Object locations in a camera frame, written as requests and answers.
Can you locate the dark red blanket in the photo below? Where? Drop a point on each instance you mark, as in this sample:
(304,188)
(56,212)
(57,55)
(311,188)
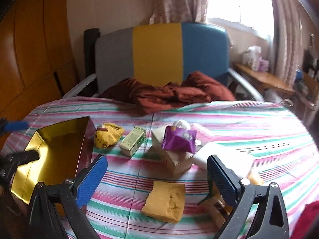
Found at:
(149,99)

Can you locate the pink plastic bottle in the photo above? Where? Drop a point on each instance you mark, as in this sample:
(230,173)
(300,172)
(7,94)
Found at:
(203,134)

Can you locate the white boxes on table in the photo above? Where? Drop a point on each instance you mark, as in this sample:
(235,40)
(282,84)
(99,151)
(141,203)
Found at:
(252,58)

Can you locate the small white plastic wad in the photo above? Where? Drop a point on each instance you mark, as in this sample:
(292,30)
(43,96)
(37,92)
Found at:
(182,124)

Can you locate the red garment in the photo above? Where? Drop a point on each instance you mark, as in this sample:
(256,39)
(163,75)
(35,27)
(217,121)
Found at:
(307,225)

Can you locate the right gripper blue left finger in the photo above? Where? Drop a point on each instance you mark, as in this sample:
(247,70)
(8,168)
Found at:
(76,193)

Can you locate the small green white carton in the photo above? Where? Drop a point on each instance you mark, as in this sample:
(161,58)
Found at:
(131,143)

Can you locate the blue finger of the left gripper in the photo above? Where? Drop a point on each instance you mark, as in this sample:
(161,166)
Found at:
(12,126)
(21,158)

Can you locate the pink patterned curtain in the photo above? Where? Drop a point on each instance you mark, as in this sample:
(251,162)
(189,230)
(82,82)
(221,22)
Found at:
(179,11)

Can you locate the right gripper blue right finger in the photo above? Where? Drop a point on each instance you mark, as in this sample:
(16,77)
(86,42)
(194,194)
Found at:
(237,193)

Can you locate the white cardboard box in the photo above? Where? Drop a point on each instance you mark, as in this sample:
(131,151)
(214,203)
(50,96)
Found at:
(175,162)

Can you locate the yellow sponge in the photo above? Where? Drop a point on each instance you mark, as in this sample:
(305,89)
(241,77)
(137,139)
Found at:
(165,202)

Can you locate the wooden bedside table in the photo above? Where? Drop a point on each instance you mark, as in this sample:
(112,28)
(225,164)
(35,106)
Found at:
(265,79)

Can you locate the striped bed sheet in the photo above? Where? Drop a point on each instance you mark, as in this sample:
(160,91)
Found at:
(284,153)

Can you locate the grey yellow blue headboard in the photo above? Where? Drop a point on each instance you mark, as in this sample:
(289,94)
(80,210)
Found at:
(162,53)

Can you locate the purple wrapper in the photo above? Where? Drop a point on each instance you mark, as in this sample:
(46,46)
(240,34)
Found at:
(179,139)

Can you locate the white foam block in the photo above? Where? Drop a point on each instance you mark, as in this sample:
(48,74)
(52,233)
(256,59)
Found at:
(239,162)

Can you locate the gold lined red box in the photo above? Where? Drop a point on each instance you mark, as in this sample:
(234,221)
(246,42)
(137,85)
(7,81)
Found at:
(64,149)

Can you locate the yellow snack bag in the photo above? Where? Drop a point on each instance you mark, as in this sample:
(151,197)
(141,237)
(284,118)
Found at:
(107,134)

